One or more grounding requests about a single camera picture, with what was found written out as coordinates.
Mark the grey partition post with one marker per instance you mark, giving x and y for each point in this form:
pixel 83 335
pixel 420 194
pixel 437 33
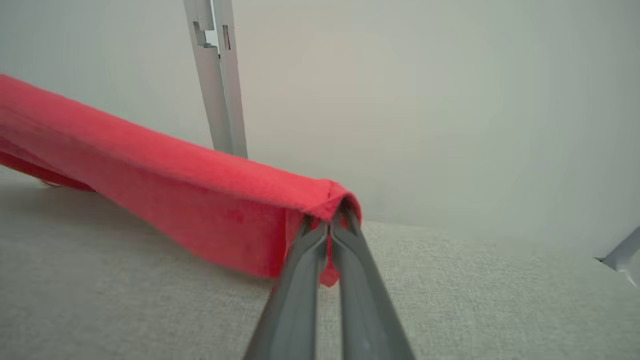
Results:
pixel 222 100

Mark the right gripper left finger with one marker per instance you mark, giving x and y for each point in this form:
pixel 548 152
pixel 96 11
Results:
pixel 295 300

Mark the red shirt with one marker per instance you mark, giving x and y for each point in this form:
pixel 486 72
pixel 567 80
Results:
pixel 175 190

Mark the grey skirting rail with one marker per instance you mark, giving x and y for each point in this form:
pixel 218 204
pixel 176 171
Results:
pixel 625 252

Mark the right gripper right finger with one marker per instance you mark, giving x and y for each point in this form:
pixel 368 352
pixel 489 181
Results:
pixel 365 310

